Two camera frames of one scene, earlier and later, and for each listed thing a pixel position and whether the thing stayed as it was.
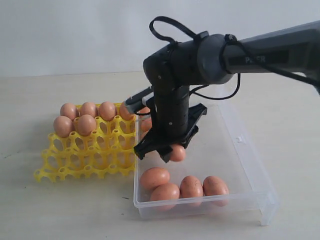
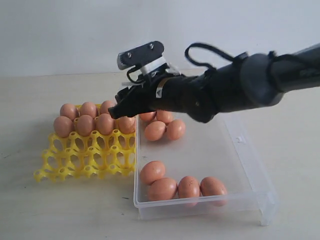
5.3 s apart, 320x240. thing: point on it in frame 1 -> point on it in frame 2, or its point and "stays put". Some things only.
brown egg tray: (178, 153) -> (105, 124)
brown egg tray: (63, 126) stays put
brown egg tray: (88, 108) stays put
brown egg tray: (69, 110) stays put
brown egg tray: (107, 111) stays put
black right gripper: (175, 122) -> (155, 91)
